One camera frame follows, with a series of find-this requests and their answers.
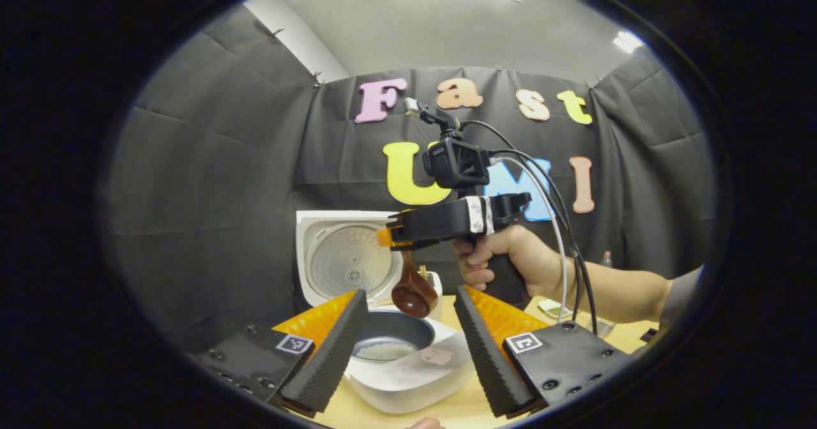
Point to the white divided bean dish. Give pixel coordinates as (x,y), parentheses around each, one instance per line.
(554,308)

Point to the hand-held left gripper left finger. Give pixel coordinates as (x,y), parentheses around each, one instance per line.
(335,359)

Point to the small ceiling light panel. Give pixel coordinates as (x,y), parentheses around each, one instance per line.
(627,41)

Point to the clear plastic water bottle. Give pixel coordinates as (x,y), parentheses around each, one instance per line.
(606,260)

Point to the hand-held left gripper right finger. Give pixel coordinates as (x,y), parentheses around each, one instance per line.
(485,359)

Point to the white toaster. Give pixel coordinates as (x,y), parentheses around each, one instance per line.
(435,288)

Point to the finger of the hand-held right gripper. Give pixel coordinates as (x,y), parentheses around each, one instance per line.
(396,237)

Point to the dark wooden spoon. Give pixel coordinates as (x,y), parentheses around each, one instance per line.
(413,295)

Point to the white rice cooker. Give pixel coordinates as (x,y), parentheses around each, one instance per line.
(408,378)

